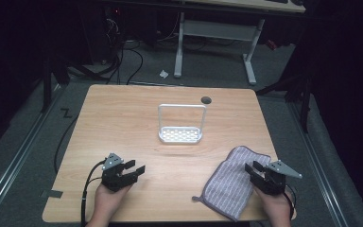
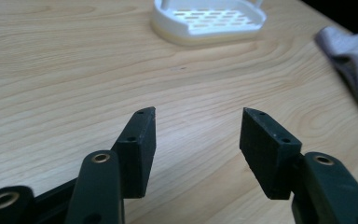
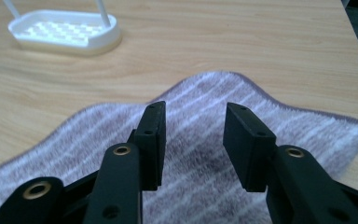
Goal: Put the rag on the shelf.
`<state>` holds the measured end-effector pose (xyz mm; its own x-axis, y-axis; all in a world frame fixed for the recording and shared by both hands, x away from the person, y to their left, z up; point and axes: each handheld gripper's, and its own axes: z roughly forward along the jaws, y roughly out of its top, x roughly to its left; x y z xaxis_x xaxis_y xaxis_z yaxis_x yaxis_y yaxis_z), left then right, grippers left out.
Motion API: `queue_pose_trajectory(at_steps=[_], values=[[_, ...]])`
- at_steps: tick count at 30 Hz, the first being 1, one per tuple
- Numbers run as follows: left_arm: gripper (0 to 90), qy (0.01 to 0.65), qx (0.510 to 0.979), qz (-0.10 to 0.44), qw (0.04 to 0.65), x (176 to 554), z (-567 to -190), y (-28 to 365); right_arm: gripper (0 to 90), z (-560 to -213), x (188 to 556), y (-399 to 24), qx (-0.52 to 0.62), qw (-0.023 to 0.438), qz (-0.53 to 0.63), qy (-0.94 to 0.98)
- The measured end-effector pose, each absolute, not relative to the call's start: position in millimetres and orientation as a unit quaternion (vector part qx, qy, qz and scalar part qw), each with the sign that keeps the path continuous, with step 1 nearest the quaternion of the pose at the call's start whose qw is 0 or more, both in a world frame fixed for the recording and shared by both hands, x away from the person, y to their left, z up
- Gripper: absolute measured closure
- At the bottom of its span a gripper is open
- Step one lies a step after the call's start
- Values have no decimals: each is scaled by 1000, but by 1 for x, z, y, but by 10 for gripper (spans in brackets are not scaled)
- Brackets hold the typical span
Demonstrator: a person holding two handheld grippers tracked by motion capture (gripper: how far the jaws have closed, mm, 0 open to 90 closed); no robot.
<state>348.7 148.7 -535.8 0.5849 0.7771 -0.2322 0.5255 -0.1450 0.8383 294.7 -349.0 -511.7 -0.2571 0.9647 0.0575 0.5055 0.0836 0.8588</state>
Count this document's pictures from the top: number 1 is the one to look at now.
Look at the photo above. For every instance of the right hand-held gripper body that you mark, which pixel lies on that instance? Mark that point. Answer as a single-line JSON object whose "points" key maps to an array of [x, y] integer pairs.
{"points": [[274, 181]]}

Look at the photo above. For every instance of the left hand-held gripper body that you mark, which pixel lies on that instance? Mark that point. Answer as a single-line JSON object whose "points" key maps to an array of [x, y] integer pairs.
{"points": [[113, 179]]}

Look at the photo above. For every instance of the purple striped towel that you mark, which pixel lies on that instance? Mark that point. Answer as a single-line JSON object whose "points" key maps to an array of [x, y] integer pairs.
{"points": [[227, 186]]}

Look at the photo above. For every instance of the person's left hand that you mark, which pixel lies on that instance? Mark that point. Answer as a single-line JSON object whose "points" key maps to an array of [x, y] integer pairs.
{"points": [[108, 203]]}

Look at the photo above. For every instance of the person's right hand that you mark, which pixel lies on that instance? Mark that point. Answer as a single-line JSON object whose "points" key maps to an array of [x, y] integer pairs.
{"points": [[277, 206]]}

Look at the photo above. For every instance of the white plastic rack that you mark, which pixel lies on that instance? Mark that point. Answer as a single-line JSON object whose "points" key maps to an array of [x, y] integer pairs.
{"points": [[179, 135]]}

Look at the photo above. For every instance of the grey tape piece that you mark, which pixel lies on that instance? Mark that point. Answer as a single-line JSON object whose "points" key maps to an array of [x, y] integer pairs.
{"points": [[52, 193]]}

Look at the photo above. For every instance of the black metal stand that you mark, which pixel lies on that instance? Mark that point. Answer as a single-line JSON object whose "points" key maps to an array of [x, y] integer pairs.
{"points": [[296, 91], [52, 82]]}

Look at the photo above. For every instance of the black table grommet hole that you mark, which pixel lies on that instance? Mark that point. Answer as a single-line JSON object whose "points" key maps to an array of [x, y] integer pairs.
{"points": [[206, 100]]}

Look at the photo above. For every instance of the white paper scrap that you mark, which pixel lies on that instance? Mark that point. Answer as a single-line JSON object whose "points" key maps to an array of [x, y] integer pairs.
{"points": [[164, 74]]}

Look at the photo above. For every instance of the small red object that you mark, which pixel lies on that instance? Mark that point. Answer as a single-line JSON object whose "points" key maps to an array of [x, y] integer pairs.
{"points": [[271, 44]]}

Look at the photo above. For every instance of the white-framed wooden desk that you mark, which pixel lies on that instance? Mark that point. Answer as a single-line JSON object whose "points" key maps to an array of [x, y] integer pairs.
{"points": [[216, 30]]}

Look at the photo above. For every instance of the metal floor rail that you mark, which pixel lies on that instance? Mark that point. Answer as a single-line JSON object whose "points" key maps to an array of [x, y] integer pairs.
{"points": [[318, 164], [15, 160]]}

